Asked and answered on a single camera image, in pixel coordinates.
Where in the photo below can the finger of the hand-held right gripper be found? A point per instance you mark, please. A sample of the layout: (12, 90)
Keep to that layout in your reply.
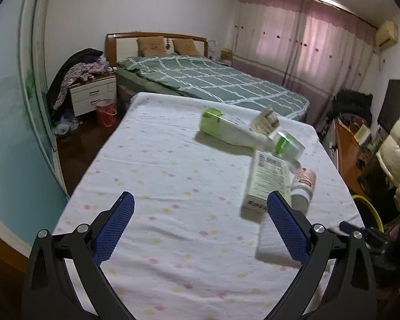
(348, 227)

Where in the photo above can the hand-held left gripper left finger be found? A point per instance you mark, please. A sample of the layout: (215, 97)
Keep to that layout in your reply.
(115, 226)

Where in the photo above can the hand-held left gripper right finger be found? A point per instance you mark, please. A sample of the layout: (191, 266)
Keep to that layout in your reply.
(286, 226)

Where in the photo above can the dark bin with yellow rim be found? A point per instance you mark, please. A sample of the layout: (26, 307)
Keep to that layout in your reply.
(374, 211)

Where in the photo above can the small white red-labelled bottle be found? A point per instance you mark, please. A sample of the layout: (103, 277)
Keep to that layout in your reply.
(303, 186)

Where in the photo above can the white box with barcode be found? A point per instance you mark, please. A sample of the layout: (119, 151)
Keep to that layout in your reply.
(266, 180)

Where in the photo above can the small tan carton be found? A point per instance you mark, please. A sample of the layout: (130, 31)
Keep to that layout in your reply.
(265, 121)

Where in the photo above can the green and white bottle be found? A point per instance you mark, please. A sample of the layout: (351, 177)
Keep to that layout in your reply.
(230, 131)

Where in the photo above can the white dotted tablecloth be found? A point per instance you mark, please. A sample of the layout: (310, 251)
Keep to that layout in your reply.
(170, 190)

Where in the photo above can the wooden cabinet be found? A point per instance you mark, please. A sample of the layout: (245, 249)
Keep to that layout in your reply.
(346, 153)

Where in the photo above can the cream puffer jacket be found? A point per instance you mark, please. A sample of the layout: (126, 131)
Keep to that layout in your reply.
(398, 146)

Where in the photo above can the plastic bags on floor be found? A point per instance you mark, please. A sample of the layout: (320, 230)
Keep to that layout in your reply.
(66, 126)

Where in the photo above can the red plastic bucket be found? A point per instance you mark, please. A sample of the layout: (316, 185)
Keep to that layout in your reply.
(106, 113)

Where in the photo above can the pile of dark clothes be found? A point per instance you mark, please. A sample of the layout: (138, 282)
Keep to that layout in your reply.
(350, 105)

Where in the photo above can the black television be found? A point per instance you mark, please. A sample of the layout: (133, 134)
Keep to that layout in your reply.
(398, 106)

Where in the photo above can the white nightstand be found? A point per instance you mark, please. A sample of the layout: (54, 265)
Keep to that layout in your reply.
(91, 95)

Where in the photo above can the sliding wardrobe door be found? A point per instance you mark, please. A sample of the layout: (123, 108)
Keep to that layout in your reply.
(10, 123)

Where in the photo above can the green plaid blanket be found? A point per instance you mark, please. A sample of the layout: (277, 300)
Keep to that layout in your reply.
(220, 80)

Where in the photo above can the clothes heap on nightstand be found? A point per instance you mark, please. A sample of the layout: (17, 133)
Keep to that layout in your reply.
(76, 70)

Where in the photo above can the yellow tissue box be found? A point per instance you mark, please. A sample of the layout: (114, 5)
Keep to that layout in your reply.
(226, 55)

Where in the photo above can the wooden bed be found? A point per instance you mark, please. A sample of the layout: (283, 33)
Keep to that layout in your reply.
(123, 45)

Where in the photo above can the brown bear pillow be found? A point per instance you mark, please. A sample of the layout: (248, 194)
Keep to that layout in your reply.
(150, 46)
(186, 47)

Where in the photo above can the pink and white curtain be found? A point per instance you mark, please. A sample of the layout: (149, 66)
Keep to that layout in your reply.
(286, 40)

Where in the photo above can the wall air conditioner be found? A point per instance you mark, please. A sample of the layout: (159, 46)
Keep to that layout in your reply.
(386, 33)

